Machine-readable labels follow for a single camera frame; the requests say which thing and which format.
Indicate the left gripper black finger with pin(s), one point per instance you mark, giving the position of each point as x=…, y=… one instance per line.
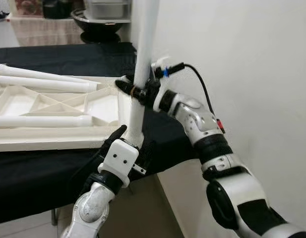
x=115, y=135

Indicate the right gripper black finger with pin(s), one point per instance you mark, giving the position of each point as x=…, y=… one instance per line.
x=129, y=90
x=128, y=79

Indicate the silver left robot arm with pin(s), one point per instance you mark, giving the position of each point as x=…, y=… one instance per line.
x=93, y=206

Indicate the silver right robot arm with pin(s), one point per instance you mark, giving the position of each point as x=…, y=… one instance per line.
x=242, y=198

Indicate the black round stool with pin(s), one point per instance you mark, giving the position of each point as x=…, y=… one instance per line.
x=98, y=27

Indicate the white plastic table top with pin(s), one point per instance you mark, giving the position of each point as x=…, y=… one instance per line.
x=43, y=140

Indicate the clear plastic storage box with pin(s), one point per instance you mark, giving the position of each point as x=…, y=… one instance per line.
x=107, y=9

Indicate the black table cloth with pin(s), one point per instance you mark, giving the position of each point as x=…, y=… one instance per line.
x=33, y=178

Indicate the beige cloth covered bench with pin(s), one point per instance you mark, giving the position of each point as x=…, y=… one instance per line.
x=43, y=32

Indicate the metal table leg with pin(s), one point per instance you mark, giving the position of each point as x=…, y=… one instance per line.
x=54, y=216

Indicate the red printed box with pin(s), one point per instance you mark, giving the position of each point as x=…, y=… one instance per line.
x=28, y=7

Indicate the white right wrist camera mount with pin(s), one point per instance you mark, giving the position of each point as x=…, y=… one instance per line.
x=165, y=87

